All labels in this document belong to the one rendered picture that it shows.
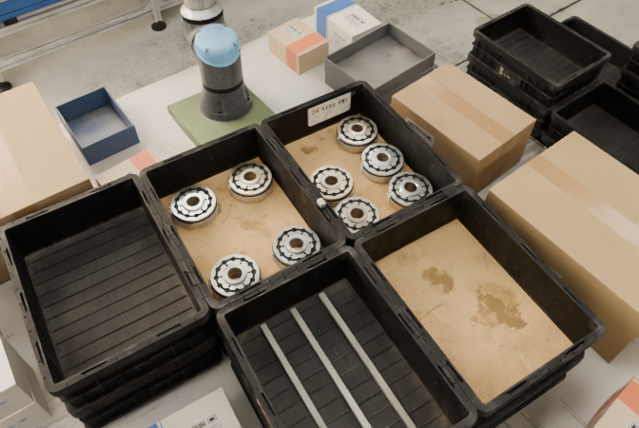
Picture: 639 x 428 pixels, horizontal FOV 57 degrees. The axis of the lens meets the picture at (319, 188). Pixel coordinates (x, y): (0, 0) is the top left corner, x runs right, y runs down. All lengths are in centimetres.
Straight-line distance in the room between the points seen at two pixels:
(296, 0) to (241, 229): 231
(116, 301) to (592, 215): 101
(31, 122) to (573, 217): 127
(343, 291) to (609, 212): 60
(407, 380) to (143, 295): 56
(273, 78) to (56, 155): 72
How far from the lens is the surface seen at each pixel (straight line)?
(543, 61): 243
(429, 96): 160
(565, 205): 138
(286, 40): 190
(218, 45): 161
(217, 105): 169
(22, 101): 167
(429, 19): 339
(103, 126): 182
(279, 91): 183
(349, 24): 194
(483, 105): 161
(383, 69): 183
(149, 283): 130
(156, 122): 179
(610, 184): 146
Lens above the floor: 191
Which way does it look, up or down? 51 degrees down
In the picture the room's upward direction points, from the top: straight up
